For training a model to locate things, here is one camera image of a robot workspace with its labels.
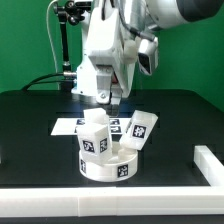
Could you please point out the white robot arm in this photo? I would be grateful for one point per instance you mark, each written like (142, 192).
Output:
(161, 15)

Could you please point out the white fence bar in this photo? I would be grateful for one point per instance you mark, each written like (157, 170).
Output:
(110, 201)
(208, 164)

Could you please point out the white round stool seat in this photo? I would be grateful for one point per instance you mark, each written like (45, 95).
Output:
(123, 165)

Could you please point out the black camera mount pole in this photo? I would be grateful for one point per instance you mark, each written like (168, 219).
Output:
(72, 12)

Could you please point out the white marker sheet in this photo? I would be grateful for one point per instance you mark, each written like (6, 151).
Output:
(67, 126)

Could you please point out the white front fence bar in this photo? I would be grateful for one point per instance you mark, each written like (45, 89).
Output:
(110, 201)

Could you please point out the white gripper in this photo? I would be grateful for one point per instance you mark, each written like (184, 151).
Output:
(117, 40)

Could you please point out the white right fence bar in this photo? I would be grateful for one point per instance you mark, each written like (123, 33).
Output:
(208, 164)

